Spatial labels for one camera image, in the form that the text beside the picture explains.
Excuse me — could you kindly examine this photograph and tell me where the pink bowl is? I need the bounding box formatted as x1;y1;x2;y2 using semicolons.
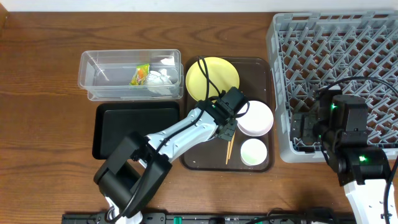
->
236;100;274;137

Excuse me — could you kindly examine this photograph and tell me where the green snack wrapper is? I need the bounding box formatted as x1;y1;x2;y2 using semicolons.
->
130;63;150;85

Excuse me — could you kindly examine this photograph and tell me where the wooden chopstick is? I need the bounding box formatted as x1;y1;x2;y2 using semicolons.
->
227;132;236;161
225;140;232;165

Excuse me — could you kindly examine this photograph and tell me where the yellow plate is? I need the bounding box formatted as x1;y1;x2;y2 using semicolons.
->
185;57;240;101

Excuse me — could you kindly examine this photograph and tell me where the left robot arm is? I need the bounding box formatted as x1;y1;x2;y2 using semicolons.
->
94;86;249;223

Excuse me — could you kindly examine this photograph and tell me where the black waste tray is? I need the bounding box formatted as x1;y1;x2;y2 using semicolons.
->
92;101;180;160

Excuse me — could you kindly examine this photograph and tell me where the white tissue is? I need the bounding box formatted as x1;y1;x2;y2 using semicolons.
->
144;70;173;95

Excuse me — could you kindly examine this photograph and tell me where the clear plastic waste bin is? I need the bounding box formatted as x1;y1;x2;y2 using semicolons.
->
78;49;184;101

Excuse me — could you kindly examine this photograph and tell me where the small white cup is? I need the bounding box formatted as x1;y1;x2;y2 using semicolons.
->
240;139;268;166

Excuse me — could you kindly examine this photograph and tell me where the grey dishwasher rack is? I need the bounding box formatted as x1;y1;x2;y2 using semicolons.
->
266;11;397;163

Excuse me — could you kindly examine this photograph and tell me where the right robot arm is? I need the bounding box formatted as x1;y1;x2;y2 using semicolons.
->
290;90;397;223

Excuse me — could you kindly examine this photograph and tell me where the dark brown serving tray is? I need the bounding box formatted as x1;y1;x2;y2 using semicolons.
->
179;57;274;173

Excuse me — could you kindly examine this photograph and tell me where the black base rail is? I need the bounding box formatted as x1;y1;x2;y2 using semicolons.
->
61;212;355;224

